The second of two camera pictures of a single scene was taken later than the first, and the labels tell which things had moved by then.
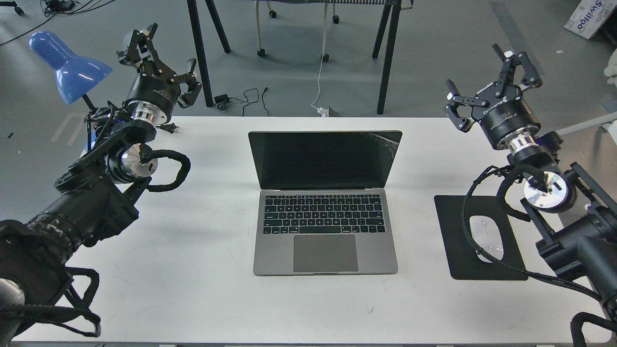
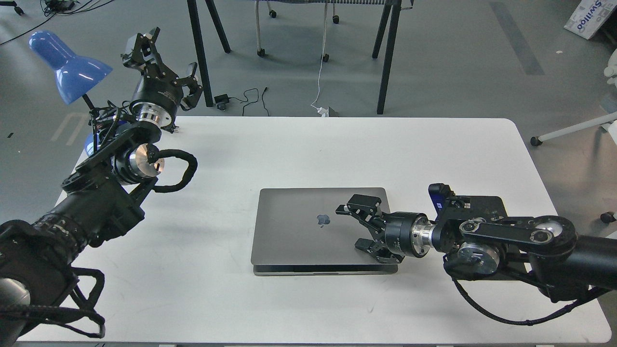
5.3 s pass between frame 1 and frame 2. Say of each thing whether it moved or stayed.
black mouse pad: stayed
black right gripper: moved
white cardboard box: stayed
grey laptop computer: moved
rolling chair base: stayed
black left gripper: stayed
